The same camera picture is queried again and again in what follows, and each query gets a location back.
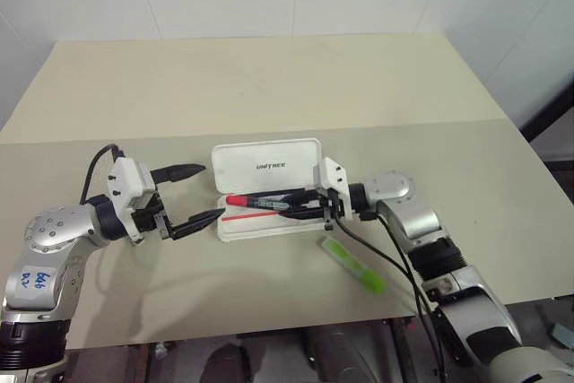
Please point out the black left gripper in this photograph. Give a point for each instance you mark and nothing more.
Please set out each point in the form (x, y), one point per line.
(145, 219)

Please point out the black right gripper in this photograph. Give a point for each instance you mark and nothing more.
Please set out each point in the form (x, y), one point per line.
(324, 206)

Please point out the red capped black marker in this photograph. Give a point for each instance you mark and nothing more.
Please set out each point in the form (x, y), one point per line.
(237, 200)

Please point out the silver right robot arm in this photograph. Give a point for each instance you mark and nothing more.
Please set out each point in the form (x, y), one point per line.
(471, 307)

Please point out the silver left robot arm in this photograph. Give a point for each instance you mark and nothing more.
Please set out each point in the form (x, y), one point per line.
(49, 230)

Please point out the white plastic pencil case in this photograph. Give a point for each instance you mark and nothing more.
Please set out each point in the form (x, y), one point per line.
(269, 163)

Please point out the green highlighter marker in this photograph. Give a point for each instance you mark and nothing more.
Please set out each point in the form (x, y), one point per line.
(354, 266)

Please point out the thin red stick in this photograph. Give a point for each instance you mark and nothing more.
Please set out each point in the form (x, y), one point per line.
(251, 218)

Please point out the grey brown rounded shape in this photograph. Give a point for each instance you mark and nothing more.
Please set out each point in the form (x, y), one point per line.
(336, 356)

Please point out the dark rounded shape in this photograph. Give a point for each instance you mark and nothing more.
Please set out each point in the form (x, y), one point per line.
(228, 362)

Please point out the light blue object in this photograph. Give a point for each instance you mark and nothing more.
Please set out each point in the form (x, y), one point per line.
(564, 334)

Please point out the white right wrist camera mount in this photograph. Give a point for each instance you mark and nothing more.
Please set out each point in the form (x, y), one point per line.
(332, 176)

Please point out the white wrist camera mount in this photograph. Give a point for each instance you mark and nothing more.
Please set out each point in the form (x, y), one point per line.
(125, 185)
(332, 176)

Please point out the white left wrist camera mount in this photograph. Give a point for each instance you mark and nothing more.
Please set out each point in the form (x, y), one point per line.
(125, 185)

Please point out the dark table frame leg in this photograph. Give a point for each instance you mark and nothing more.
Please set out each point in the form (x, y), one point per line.
(399, 347)

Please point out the black metal frame bar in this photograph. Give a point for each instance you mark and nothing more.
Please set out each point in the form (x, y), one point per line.
(549, 116)

